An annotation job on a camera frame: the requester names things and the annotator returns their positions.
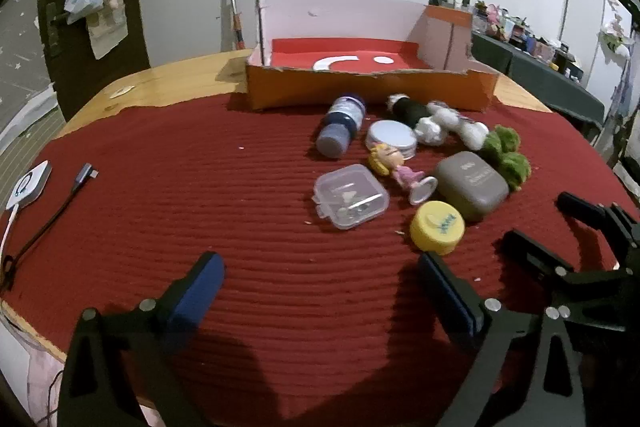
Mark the door handle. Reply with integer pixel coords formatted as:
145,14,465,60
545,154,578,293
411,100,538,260
47,4,68,52

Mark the round white tin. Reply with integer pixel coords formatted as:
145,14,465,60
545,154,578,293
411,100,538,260
365,120,419,158

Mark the white plush dog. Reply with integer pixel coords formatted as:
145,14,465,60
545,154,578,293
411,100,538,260
427,102,490,150

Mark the blonde doll figurine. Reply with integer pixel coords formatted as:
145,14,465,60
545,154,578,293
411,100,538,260
368,143,439,206

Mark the pink cloth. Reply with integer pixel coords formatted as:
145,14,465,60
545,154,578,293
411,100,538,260
22,342,68,427

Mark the black usb cable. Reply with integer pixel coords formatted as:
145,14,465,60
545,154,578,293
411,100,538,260
0,163,100,290

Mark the white cabinet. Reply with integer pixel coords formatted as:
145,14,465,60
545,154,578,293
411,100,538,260
567,0,631,108

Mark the green yarn pompom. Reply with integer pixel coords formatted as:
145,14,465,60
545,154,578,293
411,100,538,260
497,151,532,192
480,124,522,162

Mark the brown paper bag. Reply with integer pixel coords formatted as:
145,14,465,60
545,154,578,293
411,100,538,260
87,4,130,60

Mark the black and white plush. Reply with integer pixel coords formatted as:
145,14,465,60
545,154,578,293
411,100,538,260
386,94,448,146

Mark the white charger pad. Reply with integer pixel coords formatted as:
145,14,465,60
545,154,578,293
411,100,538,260
6,160,53,210

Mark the green cloth table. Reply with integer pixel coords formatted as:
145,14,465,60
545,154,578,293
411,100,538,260
470,32,606,132

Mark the clear plastic box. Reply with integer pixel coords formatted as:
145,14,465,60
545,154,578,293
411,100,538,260
313,164,390,231

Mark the grey eyeshadow case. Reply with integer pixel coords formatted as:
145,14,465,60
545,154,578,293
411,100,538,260
433,151,510,223

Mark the blue glitter bottle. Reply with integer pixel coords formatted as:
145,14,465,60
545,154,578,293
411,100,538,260
315,94,367,159

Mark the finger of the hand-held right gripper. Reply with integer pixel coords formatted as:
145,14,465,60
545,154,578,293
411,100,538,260
501,229,640,333
556,191,640,268

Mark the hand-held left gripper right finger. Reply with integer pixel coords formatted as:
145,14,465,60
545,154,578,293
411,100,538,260
417,252,588,427

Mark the red knitted mat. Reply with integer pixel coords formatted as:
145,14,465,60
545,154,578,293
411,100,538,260
0,92,640,427

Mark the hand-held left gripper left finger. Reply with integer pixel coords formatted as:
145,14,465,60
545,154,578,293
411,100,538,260
59,251,226,427

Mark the yellow bottle cap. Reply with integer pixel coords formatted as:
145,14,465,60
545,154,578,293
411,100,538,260
410,200,466,256

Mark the orange cardboard box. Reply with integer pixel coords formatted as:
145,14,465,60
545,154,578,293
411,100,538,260
245,0,501,112

